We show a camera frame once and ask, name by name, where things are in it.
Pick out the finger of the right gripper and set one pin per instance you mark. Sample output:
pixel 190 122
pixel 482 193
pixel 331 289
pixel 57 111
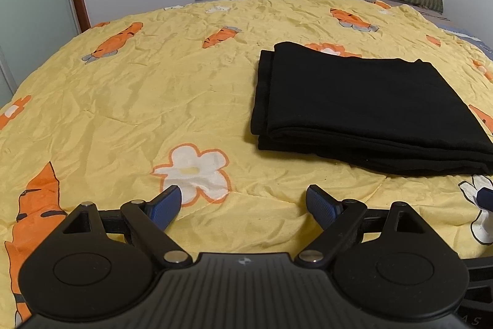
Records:
pixel 484 199

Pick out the black cloth garment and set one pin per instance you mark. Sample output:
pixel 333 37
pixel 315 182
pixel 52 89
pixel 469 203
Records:
pixel 386 115

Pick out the yellow carrot print bedspread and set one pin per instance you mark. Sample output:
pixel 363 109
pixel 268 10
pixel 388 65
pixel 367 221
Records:
pixel 165 97

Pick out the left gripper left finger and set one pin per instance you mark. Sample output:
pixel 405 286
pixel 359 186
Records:
pixel 164 208

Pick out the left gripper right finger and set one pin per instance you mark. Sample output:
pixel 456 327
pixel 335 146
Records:
pixel 323 207

